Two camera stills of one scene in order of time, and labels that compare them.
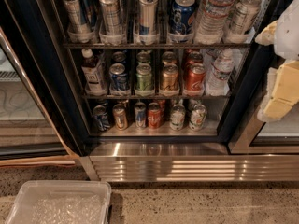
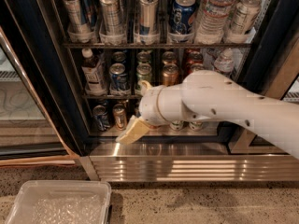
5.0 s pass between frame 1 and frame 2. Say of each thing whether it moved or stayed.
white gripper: moved
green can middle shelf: stayed
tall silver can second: stayed
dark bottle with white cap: stayed
